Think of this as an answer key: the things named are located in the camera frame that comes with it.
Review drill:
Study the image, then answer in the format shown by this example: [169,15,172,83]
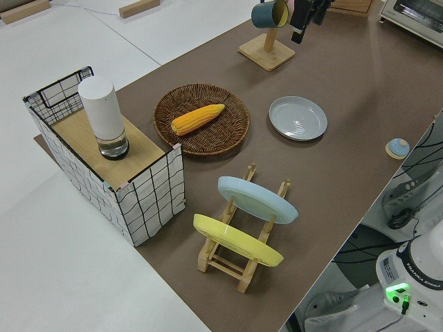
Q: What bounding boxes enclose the blue bell wooden base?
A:
[385,138,411,160]

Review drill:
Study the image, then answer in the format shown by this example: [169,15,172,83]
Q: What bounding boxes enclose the brown table mat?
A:
[33,0,443,332]

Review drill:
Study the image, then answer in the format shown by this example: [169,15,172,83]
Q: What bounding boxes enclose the wooden dish rack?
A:
[197,163,291,294]

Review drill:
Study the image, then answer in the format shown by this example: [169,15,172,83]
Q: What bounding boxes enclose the brown wicker basket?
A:
[153,83,251,156]

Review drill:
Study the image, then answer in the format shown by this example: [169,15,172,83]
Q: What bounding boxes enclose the black power plug cable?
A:
[387,207,422,230]

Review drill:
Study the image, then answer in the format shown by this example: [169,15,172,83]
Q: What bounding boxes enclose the black wire basket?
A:
[36,64,94,109]

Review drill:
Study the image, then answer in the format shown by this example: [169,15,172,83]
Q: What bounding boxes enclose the cream toaster oven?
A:
[379,0,443,44]

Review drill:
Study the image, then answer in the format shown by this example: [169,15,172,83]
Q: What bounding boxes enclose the light wooden block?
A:
[0,0,52,24]
[118,0,157,19]

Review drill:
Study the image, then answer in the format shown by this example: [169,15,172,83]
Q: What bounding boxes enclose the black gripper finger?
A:
[290,28,308,45]

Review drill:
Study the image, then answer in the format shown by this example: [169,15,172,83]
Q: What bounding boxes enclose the teal mug yellow inside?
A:
[251,0,290,29]

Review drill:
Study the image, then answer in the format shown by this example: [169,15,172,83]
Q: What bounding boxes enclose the white cylinder clear base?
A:
[78,76,131,160]

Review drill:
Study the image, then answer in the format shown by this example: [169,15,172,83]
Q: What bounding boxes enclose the wooden mug tree stand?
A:
[237,24,296,73]

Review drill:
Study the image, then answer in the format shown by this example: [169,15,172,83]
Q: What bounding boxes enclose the yellow corn cob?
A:
[171,103,226,137]

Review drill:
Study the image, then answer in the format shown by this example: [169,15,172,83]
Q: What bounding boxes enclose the gray round plate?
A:
[269,95,328,142]

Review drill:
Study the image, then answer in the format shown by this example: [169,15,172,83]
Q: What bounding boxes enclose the grid-pattern box wooden shelf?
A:
[23,93,187,247]

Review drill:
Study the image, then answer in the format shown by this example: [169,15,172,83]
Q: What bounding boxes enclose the gray power strip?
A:
[382,169,435,217]

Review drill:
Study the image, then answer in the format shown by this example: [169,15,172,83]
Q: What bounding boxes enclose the yellow plate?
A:
[192,213,284,268]

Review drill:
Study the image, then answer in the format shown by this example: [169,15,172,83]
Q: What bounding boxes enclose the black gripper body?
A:
[293,0,332,31]

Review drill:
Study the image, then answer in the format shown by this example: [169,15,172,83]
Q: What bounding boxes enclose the light blue plate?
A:
[217,176,299,225]

